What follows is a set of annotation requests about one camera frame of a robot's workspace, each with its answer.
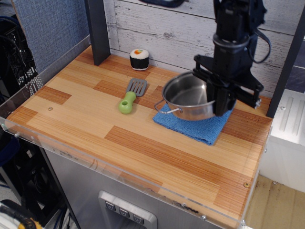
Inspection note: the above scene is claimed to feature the dark grey left post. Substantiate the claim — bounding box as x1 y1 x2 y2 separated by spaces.
84 0 111 66

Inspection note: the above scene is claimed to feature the plush sushi roll toy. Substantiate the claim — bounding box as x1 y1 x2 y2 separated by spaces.
130 49 149 71

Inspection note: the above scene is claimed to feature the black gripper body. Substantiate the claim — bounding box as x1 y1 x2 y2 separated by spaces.
193 42 264 109

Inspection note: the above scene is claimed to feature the yellow black object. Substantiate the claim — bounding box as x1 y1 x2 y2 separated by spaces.
0 205 43 229

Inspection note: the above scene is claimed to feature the stainless steel pot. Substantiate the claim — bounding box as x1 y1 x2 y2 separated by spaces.
154 72 215 121

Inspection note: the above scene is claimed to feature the clear acrylic table guard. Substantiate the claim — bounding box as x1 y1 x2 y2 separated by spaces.
0 48 272 228

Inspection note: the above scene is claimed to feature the dark grey right post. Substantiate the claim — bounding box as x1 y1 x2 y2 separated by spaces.
266 9 305 118

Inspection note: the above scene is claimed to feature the white appliance on right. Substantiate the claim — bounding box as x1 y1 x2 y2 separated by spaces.
260 89 305 192

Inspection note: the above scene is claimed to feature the black crate with cables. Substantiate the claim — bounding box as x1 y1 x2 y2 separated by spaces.
0 16 38 103

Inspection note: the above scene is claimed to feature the green handled grey spatula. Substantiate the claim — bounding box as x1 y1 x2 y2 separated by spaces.
118 78 147 114

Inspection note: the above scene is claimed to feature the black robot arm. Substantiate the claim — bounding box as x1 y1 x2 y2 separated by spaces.
162 0 267 121

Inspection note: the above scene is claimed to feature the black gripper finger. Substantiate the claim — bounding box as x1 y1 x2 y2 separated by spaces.
214 87 236 116
206 80 216 102

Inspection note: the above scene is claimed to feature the silver toy fridge cabinet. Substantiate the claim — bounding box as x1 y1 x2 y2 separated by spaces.
45 150 241 229

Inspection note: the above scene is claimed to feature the dark grey post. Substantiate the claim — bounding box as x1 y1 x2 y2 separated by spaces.
266 9 305 118
84 0 111 66

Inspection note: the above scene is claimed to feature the grey dispenser button panel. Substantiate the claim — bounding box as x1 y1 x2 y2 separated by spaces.
98 190 158 229

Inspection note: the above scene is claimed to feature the blue folded towel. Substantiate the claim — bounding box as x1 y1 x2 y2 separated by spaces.
153 110 232 146

